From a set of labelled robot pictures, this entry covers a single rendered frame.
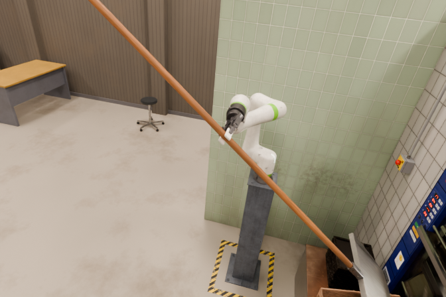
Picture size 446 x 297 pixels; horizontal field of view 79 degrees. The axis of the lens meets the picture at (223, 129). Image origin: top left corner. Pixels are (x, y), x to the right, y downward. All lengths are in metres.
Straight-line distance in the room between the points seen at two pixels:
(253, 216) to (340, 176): 0.95
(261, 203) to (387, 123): 1.22
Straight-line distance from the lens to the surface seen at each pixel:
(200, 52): 4.99
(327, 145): 2.57
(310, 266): 2.52
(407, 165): 2.36
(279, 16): 2.21
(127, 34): 1.15
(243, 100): 1.41
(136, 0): 5.31
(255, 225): 2.37
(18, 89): 5.72
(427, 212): 2.11
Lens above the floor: 2.54
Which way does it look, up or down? 30 degrees down
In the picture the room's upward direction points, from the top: 6 degrees clockwise
